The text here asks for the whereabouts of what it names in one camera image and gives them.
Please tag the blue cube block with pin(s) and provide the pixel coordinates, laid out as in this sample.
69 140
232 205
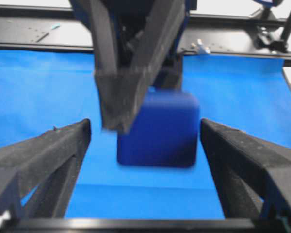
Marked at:
164 133

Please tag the black aluminium frame rail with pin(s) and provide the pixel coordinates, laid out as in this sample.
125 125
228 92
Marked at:
57 30

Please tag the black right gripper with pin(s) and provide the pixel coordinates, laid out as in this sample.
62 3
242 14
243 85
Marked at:
135 43

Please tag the black camera stand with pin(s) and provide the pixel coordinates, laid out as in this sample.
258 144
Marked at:
271 33

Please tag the blue table cloth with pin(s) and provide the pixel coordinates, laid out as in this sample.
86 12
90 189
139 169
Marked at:
42 90

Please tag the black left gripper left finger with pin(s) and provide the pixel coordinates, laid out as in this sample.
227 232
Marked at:
38 175

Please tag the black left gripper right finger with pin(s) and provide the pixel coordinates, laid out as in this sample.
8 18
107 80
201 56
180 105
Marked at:
252 176

